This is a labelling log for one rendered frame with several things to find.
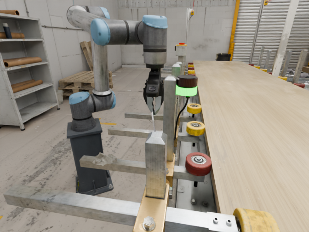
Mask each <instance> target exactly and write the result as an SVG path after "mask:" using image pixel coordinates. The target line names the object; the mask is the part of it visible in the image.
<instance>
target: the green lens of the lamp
mask: <svg viewBox="0 0 309 232"><path fill-rule="evenodd" d="M176 94H178V95H182V96H194V95H196V94H197V86H196V87H194V88H182V87H178V86H177V87H176Z"/></svg>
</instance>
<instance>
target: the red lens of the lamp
mask: <svg viewBox="0 0 309 232"><path fill-rule="evenodd" d="M197 84H198V77H197V78H196V79H181V78H178V76H177V86H180V87H196V86H197Z"/></svg>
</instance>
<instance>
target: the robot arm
mask: <svg viewBox="0 0 309 232"><path fill-rule="evenodd" d="M67 19H68V21H69V23H70V24H71V25H72V26H74V27H76V28H79V29H83V30H85V31H86V32H88V33H89V34H90V35H91V47H92V62H93V73H94V85H95V88H94V89H93V91H92V94H89V93H88V92H77V93H73V94H71V95H70V97H69V104H70V109H71V114H72V118H73V120H72V124H71V128H72V130H73V131H76V132H84V131H88V130H91V129H93V128H95V126H96V121H95V119H94V118H93V116H92V113H94V112H99V111H103V110H110V109H112V108H114V107H115V105H116V97H115V93H114V92H113V91H112V90H111V89H110V88H109V60H108V45H143V54H142V56H144V58H143V59H144V63H145V64H146V68H150V69H151V71H150V72H149V77H148V79H147V80H146V83H145V85H146V86H145V88H143V97H144V100H145V102H146V105H147V106H148V108H149V110H150V112H153V115H156V114H157V113H158V111H159V110H160V107H161V105H162V103H163V101H164V88H163V85H164V79H165V78H164V77H161V68H164V64H165V63H166V61H167V51H166V50H167V28H168V25H167V18H166V17H165V16H155V15H144V16H143V18H142V20H141V21H132V20H115V19H110V15H109V12H108V10H107V9H106V8H104V7H99V6H98V7H97V6H82V5H73V6H71V7H69V8H68V10H67ZM154 97H155V102H156V105H155V110H154V108H153V107H154V105H153V100H154Z"/></svg>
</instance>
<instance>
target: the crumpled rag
mask: <svg viewBox="0 0 309 232"><path fill-rule="evenodd" d="M95 158H96V160H94V161H93V162H92V163H94V164H96V165H102V166H103V165H105V164H111V163H113V162H116V161H117V156H114V155H113V154H108V155H106V154H103V153H99V154H98V155H97V156H95Z"/></svg>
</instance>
